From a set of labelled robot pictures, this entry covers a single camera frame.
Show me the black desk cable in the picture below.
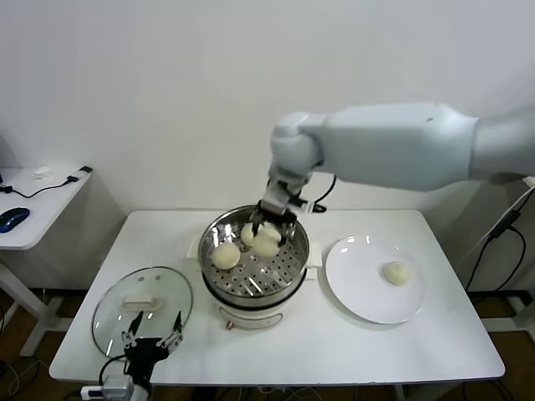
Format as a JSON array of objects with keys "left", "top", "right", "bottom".
[{"left": 0, "top": 176, "right": 79, "bottom": 201}]

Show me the white round plate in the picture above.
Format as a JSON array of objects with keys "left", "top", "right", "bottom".
[{"left": 324, "top": 235, "right": 426, "bottom": 325}]

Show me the white side stand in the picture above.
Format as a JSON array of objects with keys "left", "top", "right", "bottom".
[{"left": 503, "top": 173, "right": 535, "bottom": 332}]

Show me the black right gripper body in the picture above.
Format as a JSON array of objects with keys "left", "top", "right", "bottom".
[{"left": 254, "top": 199, "right": 300, "bottom": 229}]

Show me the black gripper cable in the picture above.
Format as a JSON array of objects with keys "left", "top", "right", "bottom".
[
  {"left": 79, "top": 357, "right": 126, "bottom": 398},
  {"left": 299, "top": 173, "right": 338, "bottom": 214}
]

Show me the white side desk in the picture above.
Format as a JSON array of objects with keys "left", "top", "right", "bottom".
[{"left": 0, "top": 166, "right": 92, "bottom": 359}]

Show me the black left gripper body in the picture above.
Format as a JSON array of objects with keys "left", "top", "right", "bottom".
[{"left": 123, "top": 337, "right": 171, "bottom": 379}]

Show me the glass lid with white handle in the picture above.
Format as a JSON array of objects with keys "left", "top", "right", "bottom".
[{"left": 90, "top": 266, "right": 194, "bottom": 359}]

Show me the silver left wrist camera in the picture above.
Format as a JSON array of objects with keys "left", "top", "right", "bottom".
[{"left": 102, "top": 374, "right": 135, "bottom": 401}]

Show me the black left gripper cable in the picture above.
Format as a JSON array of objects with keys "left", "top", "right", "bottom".
[{"left": 79, "top": 357, "right": 126, "bottom": 398}]

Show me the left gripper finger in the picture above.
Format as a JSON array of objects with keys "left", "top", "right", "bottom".
[
  {"left": 120, "top": 311, "right": 145, "bottom": 348},
  {"left": 156, "top": 311, "right": 185, "bottom": 348}
]

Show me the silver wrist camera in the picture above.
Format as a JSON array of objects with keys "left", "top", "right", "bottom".
[
  {"left": 102, "top": 374, "right": 135, "bottom": 401},
  {"left": 262, "top": 178, "right": 313, "bottom": 215}
]

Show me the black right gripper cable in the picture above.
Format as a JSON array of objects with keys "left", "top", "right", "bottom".
[{"left": 299, "top": 173, "right": 338, "bottom": 214}]

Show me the stainless steel steamer basket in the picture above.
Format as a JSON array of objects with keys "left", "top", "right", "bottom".
[{"left": 185, "top": 204, "right": 323, "bottom": 308}]

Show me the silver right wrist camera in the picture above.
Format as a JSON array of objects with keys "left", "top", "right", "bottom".
[{"left": 262, "top": 178, "right": 313, "bottom": 215}]

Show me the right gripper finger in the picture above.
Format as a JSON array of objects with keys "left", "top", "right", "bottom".
[
  {"left": 249, "top": 212, "right": 263, "bottom": 247},
  {"left": 278, "top": 221, "right": 301, "bottom": 248}
]

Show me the thin white cable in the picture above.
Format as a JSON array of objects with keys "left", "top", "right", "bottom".
[{"left": 468, "top": 188, "right": 531, "bottom": 254}]

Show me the blue computer mouse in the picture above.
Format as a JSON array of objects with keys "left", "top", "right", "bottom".
[{"left": 0, "top": 207, "right": 30, "bottom": 235}]

